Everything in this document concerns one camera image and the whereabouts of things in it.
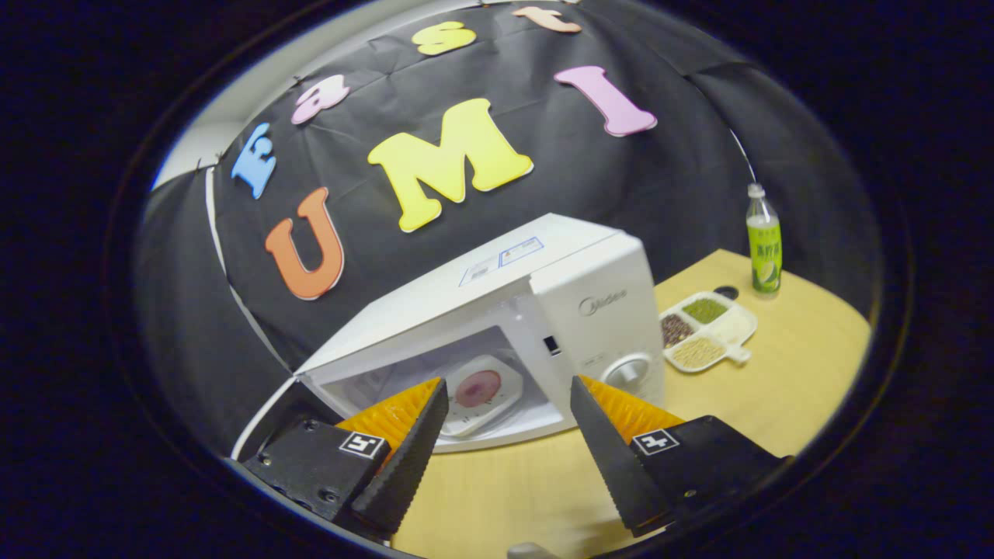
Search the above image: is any black backdrop cloth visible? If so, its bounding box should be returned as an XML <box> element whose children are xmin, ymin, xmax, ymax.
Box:
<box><xmin>134</xmin><ymin>0</ymin><xmax>882</xmax><ymax>459</ymax></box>

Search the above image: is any pink ham slice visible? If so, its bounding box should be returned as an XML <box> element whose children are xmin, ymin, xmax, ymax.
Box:
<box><xmin>455</xmin><ymin>370</ymin><xmax>503</xmax><ymax>408</ymax></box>

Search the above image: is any white microwave oven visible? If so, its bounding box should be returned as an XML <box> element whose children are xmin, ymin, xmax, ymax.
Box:
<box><xmin>231</xmin><ymin>213</ymin><xmax>667</xmax><ymax>460</ymax></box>

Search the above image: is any white square plate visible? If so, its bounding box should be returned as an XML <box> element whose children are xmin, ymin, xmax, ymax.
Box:
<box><xmin>439</xmin><ymin>355</ymin><xmax>525</xmax><ymax>437</ymax></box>

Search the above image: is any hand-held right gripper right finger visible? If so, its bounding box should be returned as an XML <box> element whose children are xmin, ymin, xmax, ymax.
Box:
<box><xmin>570</xmin><ymin>376</ymin><xmax>789</xmax><ymax>538</ymax></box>

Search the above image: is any green label drink bottle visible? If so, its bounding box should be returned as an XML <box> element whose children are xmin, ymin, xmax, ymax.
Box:
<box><xmin>745</xmin><ymin>183</ymin><xmax>783</xmax><ymax>296</ymax></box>

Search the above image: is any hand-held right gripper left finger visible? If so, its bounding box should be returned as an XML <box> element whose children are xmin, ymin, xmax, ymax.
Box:
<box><xmin>242</xmin><ymin>377</ymin><xmax>450</xmax><ymax>536</ymax></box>

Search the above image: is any white divided dish with beans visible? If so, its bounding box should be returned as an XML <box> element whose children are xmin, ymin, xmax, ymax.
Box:
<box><xmin>659</xmin><ymin>291</ymin><xmax>759</xmax><ymax>374</ymax></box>

